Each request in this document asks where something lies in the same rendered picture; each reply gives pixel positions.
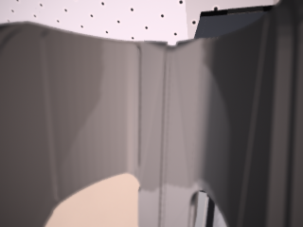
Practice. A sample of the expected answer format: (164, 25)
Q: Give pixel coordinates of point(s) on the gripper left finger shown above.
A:
(77, 109)

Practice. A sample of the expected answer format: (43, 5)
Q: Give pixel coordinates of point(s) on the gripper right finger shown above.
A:
(235, 126)

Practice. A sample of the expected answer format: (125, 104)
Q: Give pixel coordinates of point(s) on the grey perforated base plate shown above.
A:
(129, 20)

